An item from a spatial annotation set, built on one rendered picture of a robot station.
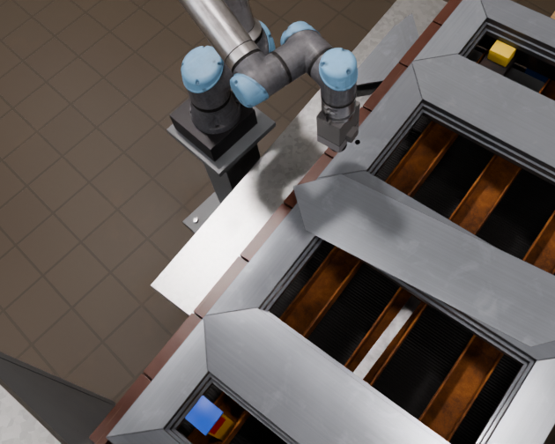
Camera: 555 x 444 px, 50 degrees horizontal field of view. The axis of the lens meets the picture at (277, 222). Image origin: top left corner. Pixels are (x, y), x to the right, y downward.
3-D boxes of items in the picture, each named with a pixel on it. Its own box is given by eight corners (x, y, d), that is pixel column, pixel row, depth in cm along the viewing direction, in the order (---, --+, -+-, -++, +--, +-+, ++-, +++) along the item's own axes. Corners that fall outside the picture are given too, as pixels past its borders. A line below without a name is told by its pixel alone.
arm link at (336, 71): (339, 36, 121) (366, 62, 117) (339, 70, 131) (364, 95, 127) (308, 56, 119) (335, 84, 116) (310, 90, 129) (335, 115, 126)
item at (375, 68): (443, 28, 192) (445, 19, 188) (374, 114, 181) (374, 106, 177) (410, 12, 196) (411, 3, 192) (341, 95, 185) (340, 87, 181)
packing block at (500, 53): (514, 55, 173) (517, 47, 169) (505, 67, 172) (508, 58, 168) (495, 47, 175) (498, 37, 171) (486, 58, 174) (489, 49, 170)
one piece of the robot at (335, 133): (350, 128, 127) (348, 166, 142) (372, 98, 129) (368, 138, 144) (311, 107, 130) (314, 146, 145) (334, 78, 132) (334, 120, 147)
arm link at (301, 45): (263, 38, 124) (295, 71, 120) (306, 11, 126) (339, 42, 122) (267, 62, 131) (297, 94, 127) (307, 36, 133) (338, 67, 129)
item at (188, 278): (461, 16, 197) (462, 9, 194) (207, 330, 161) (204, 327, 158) (409, -9, 204) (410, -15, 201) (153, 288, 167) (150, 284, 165)
